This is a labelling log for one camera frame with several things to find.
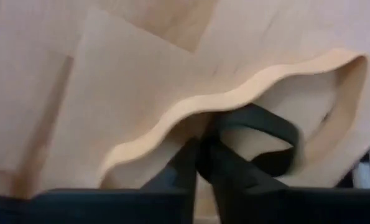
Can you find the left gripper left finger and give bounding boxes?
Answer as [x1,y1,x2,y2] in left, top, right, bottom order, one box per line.
[0,138,200,224]

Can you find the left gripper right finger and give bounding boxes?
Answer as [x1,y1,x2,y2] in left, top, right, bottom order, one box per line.
[200,146,370,224]

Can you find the black rubber band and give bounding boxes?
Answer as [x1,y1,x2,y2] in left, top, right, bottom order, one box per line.
[198,103,304,185]

